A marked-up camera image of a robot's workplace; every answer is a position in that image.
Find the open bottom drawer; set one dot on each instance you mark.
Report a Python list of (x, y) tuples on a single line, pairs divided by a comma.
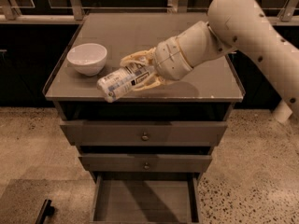
[(145, 201)]

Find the metal railing frame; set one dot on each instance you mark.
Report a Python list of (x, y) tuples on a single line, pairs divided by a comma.
[(279, 12)]

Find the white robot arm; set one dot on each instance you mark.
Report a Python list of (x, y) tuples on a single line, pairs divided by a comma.
[(231, 25)]

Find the top drawer front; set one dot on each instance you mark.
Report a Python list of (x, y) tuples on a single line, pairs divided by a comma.
[(128, 133)]

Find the middle drawer front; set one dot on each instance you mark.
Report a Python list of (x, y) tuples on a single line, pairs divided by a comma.
[(134, 163)]

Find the top drawer knob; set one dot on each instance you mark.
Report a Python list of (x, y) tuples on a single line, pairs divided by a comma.
[(145, 137)]

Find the white ceramic bowl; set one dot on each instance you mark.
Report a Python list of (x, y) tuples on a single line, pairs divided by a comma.
[(88, 59)]

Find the blue plastic bottle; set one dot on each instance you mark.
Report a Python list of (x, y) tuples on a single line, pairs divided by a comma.
[(120, 82)]

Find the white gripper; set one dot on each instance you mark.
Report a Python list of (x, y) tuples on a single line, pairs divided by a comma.
[(166, 57)]

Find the grey drawer cabinet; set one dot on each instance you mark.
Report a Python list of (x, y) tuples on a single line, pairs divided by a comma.
[(208, 93)]

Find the drawer knob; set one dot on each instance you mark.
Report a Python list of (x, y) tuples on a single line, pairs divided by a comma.
[(146, 166), (145, 137)]

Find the middle drawer knob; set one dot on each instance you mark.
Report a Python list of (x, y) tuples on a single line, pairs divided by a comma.
[(146, 166)]

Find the black object on floor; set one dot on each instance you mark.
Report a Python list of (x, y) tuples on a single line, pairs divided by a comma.
[(46, 210)]

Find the white cylindrical post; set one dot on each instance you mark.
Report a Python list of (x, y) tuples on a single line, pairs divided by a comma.
[(282, 112)]

